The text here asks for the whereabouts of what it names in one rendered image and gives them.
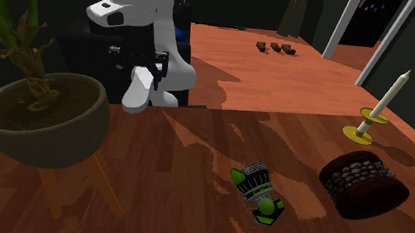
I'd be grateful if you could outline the yellow candle holder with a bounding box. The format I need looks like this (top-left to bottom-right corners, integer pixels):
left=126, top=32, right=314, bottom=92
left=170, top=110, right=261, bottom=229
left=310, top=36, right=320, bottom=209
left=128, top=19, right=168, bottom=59
left=340, top=104, right=391, bottom=149

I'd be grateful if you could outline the white framed doorway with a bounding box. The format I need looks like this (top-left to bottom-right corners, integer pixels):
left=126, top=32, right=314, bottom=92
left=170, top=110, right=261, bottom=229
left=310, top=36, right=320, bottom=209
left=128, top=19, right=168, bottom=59
left=317, top=0, right=415, bottom=95

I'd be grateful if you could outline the potted plant on wooden stand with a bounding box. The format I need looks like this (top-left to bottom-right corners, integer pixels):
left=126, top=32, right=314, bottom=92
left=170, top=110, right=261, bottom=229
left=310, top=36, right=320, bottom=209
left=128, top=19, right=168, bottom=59
left=0, top=0, right=155, bottom=230

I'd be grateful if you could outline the dark robot stand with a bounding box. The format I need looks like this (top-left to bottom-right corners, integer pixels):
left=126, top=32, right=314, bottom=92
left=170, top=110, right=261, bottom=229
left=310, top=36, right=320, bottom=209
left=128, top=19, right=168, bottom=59
left=47, top=0, right=204, bottom=116

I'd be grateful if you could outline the green and black toy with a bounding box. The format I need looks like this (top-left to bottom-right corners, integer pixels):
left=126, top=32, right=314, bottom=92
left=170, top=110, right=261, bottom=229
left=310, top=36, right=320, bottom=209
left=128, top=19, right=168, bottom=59
left=222, top=159, right=291, bottom=229

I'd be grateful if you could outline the dark draped figure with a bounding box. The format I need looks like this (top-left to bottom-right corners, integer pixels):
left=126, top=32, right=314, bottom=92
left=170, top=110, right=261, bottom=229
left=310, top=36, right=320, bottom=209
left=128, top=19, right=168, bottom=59
left=275, top=0, right=314, bottom=41

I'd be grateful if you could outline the brown basket with grey stones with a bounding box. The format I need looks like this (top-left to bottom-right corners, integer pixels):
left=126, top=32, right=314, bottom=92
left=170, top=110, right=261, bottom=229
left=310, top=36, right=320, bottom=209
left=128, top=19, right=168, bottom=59
left=313, top=145, right=415, bottom=229

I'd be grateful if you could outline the white candle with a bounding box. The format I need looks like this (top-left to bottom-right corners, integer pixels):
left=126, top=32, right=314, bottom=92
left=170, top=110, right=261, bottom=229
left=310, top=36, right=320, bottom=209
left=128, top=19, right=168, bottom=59
left=355, top=64, right=413, bottom=141

